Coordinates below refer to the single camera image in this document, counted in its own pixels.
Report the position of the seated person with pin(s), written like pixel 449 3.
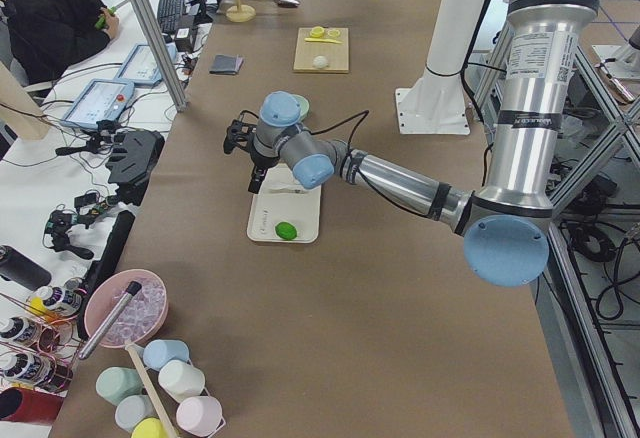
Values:
pixel 49 36

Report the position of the teach pendant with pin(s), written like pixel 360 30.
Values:
pixel 140 67
pixel 100 100

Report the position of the aluminium frame post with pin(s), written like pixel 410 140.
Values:
pixel 152 33

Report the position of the teach pendant near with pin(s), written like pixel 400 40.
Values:
pixel 100 100

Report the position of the teach pendant far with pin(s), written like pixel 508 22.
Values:
pixel 140 67

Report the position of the grey cup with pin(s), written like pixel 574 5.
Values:
pixel 132 410

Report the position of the pink cup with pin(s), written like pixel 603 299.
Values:
pixel 200 415

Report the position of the white cup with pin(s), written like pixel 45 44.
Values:
pixel 181 380

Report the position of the yellow cup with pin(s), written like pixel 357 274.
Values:
pixel 149 428

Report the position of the black keyboard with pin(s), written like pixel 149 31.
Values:
pixel 168 14

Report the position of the blue cup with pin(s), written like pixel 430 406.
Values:
pixel 157 353

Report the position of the lemon slice upper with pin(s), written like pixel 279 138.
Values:
pixel 317 32

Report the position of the yellow plastic knife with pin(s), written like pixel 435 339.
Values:
pixel 323 40

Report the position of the white steamed bun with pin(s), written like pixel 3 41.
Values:
pixel 320 62

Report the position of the pink bowl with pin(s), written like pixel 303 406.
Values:
pixel 143 316

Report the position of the green cup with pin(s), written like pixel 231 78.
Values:
pixel 114 384

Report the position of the red can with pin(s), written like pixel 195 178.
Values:
pixel 23 405

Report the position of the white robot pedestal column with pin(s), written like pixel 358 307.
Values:
pixel 453 34

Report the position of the grey folded cloth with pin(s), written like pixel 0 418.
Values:
pixel 226 64

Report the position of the green lime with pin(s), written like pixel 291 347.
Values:
pixel 286 231

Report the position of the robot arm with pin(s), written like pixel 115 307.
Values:
pixel 504 223

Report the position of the metal tube in bowl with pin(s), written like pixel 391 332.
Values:
pixel 127 295

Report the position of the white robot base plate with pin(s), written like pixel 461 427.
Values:
pixel 421 111

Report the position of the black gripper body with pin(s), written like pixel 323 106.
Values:
pixel 259 161

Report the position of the cream rabbit tray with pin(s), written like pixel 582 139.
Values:
pixel 282 199

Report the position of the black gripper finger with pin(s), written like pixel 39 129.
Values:
pixel 257 178
pixel 228 147

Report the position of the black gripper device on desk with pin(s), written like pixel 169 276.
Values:
pixel 133 157

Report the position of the wooden cutting board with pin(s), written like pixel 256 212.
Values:
pixel 322 50

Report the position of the wooden mug tree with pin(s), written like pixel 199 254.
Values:
pixel 240 13

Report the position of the mint green bowl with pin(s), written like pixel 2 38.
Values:
pixel 304 105

